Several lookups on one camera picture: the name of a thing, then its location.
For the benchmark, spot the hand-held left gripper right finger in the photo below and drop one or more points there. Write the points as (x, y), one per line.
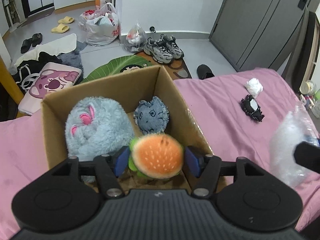
(192, 161)

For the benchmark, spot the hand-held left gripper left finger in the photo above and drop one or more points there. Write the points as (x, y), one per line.
(122, 158)

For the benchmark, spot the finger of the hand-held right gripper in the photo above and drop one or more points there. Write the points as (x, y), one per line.
(308, 156)

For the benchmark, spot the clear bag of white filling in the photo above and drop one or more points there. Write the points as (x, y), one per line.
(285, 142)

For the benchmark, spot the burger plush toy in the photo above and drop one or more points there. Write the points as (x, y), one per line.
(156, 156)

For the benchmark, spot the blue fluffy rabbit plush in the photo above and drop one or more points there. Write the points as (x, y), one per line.
(100, 127)

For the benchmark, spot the denim heart plush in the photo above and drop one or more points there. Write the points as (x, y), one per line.
(151, 116)

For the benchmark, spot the brown cardboard box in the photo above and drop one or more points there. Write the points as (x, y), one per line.
(120, 85)

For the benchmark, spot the white crumpled soft ball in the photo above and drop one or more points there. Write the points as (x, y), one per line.
(253, 87)

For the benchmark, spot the pink blanket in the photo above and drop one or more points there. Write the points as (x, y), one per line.
(225, 130)

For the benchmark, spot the instant noodle cup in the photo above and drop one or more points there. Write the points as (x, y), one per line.
(308, 87)

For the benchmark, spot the black lace pad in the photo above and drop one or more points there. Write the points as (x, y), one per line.
(251, 107)

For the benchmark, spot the black house shoe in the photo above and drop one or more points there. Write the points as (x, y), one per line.
(205, 71)

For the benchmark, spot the green leaf floor mat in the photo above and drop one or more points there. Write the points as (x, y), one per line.
(112, 66)

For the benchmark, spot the pink bear cushion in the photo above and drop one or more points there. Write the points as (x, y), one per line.
(50, 85)

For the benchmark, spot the grey sneaker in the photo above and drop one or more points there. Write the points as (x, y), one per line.
(173, 47)
(157, 52)

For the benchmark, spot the grey fluffy rug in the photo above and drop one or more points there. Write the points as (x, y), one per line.
(73, 57)

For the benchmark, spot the clear plastic bag of items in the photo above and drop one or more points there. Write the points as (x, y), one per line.
(135, 38)

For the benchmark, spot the black clothes pile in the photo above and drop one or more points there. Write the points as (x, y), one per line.
(45, 58)

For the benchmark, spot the white floor mat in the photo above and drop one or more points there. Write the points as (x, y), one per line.
(57, 43)

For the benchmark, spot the white red-print plastic bag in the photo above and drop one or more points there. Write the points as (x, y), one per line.
(102, 27)

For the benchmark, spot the grey door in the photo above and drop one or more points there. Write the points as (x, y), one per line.
(255, 22)

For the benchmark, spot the yellow slipper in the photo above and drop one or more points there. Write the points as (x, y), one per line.
(66, 20)
(60, 28)

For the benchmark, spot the black slipper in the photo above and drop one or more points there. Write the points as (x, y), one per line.
(26, 45)
(37, 39)

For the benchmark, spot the small open cardboard box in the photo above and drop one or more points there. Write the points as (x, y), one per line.
(102, 2)

